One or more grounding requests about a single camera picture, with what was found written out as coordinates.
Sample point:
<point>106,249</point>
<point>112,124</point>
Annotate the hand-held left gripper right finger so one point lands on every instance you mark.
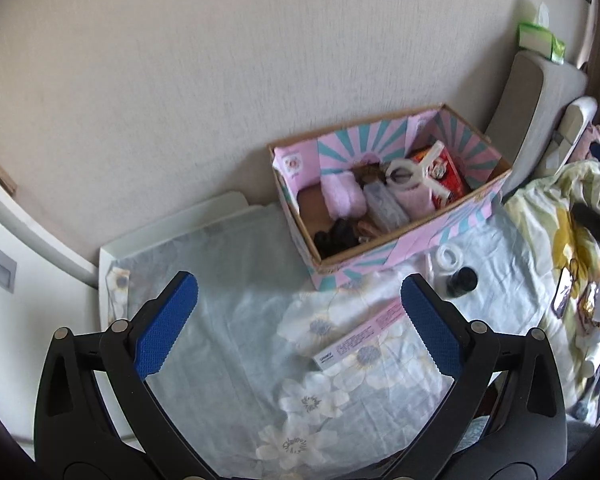
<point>430,325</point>

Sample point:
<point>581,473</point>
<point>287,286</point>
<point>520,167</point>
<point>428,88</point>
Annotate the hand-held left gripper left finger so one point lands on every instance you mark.
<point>167,325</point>

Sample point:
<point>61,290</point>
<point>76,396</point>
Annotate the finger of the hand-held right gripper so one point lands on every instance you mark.
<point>597,222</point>

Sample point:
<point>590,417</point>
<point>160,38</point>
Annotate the pink striped cardboard box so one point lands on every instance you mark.
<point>380,260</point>

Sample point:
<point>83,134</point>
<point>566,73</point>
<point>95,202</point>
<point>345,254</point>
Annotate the clear plastic box blue label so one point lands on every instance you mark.
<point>385,205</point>

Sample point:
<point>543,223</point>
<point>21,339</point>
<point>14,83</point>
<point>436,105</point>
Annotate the black bottle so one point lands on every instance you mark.
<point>462,282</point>

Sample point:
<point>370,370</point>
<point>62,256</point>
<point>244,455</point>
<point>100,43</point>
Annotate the floral blanket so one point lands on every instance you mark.
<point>545,200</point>

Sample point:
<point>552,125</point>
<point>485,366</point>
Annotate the floral tablecloth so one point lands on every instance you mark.
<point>230,335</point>

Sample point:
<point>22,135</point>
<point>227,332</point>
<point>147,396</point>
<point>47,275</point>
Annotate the clear tape roll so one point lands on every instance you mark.
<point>442,260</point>

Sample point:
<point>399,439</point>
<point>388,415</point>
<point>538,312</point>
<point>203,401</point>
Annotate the long pink carton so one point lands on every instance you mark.
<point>360,340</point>

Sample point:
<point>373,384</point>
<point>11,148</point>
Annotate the silver foil packet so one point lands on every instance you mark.
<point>564,290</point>

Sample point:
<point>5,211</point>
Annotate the gold foil packet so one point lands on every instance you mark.
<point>592,305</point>

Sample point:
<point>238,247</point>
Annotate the pink cloth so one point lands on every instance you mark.
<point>591,140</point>

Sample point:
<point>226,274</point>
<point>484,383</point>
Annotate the white cushion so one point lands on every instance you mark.
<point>572,120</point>

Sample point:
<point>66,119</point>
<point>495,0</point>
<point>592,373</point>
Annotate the black object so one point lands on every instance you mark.
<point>337,240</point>

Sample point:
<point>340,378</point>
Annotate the grey cushion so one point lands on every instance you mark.
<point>535,105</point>

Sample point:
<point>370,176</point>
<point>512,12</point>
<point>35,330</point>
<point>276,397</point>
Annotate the red snack packet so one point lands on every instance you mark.
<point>454,175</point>

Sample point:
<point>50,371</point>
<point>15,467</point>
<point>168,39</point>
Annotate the dark brown object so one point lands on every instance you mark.
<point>367,175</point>

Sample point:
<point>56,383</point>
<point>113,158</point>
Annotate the white cabinet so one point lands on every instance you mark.
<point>10,220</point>

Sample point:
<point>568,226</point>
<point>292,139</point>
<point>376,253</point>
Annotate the green tissue box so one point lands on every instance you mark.
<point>535,37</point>

